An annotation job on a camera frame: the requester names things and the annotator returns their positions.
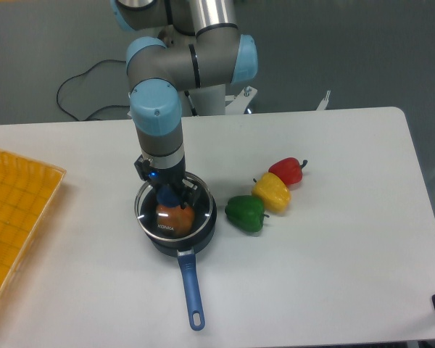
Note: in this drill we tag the glass pot lid blue knob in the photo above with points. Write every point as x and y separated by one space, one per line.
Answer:
166 196

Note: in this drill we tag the yellow bell pepper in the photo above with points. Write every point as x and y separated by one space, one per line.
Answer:
273 192

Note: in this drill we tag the red bell pepper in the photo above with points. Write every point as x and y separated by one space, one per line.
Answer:
289 170

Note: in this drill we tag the green bell pepper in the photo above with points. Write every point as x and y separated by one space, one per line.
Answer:
246 213

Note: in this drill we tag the yellow plastic basket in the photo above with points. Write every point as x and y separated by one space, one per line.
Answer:
27 187

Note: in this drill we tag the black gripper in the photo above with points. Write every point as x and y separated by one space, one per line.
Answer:
172 176

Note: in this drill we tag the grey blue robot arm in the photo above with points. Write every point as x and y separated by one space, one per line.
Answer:
158 72

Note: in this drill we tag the orange bread roll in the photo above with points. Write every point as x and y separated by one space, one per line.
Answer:
174 221

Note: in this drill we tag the dark pot with blue handle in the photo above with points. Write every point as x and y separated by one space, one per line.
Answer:
183 249

